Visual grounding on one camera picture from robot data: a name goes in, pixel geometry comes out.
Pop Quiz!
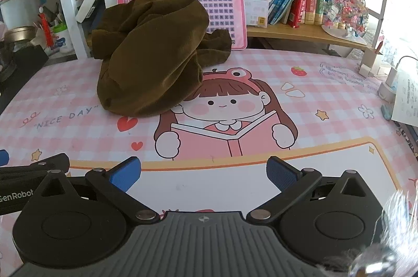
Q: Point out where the white pen cup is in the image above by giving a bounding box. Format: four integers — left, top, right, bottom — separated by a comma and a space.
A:
52, 23, 75, 54

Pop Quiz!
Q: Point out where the black bag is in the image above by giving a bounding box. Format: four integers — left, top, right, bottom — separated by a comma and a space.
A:
0, 45, 49, 114

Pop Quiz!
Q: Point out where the red tassel ornament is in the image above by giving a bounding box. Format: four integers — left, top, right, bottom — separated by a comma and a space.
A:
38, 6, 54, 49

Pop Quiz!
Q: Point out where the pink cartoon desk mat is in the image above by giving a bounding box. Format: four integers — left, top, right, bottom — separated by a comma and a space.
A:
0, 48, 418, 268

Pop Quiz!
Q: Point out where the brown sweater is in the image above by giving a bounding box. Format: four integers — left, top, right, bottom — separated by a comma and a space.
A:
91, 0, 232, 117

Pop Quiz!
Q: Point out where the brass metal bowl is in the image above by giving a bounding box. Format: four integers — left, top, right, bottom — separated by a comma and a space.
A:
4, 26, 37, 44

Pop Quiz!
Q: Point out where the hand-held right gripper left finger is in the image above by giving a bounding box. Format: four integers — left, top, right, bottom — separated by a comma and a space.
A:
33, 156, 160, 225

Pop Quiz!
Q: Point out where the stack of notebooks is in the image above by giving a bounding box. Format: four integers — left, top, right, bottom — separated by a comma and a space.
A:
394, 121, 418, 163

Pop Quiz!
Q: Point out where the printed paper sheet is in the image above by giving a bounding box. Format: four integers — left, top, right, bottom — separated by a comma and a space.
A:
391, 70, 418, 127

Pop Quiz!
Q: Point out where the white charger plug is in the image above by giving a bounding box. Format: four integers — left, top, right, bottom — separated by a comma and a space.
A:
378, 66, 399, 101

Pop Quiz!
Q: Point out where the white cardboard box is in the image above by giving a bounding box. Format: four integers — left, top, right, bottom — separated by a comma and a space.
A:
359, 49, 382, 79

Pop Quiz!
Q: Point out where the shiny crinkled foil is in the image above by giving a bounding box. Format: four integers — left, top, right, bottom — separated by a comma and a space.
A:
380, 187, 418, 277

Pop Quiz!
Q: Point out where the small white printed box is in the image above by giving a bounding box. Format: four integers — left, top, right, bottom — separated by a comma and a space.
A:
245, 0, 270, 28

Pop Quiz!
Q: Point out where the colourful flower ornament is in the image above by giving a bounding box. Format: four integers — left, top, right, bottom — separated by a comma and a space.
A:
322, 0, 369, 39

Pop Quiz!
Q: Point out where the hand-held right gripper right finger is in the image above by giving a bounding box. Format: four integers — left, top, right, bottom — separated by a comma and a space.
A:
246, 156, 384, 225

